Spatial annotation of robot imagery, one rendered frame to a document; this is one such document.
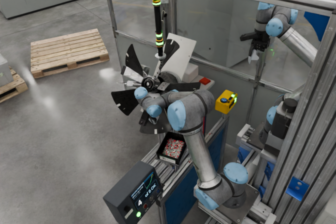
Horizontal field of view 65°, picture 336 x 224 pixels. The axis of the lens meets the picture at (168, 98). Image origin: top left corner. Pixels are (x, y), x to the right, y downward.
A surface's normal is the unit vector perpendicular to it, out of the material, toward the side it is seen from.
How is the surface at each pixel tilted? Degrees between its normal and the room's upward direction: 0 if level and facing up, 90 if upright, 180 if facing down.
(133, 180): 15
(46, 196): 0
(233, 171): 7
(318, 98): 90
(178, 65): 50
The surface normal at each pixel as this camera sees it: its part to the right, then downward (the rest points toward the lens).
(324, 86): -0.64, 0.52
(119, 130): -0.05, -0.76
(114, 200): -0.25, -0.83
